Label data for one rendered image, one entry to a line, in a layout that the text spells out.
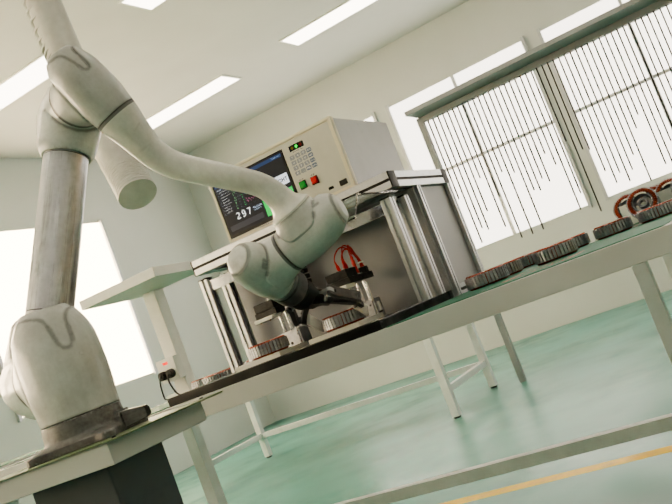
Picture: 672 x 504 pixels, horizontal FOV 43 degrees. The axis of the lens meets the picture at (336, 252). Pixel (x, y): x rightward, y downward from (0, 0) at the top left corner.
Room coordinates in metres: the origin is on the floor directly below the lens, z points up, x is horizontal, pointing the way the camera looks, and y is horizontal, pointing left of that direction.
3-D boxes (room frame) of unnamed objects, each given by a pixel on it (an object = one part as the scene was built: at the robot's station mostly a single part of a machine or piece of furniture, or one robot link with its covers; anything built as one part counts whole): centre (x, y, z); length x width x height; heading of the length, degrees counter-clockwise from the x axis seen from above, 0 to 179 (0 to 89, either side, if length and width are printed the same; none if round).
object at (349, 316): (2.19, 0.04, 0.80); 0.11 x 0.11 x 0.04
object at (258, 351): (2.30, 0.26, 0.80); 0.11 x 0.11 x 0.04
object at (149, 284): (3.17, 0.70, 0.98); 0.37 x 0.35 x 0.46; 63
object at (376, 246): (2.47, 0.04, 0.92); 0.66 x 0.01 x 0.30; 63
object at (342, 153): (2.53, -0.01, 1.22); 0.44 x 0.39 x 0.20; 63
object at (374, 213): (2.33, 0.11, 1.03); 0.62 x 0.01 x 0.03; 63
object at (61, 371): (1.65, 0.57, 0.92); 0.18 x 0.16 x 0.22; 33
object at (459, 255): (2.46, -0.32, 0.91); 0.28 x 0.03 x 0.32; 153
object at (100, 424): (1.64, 0.55, 0.78); 0.22 x 0.18 x 0.06; 82
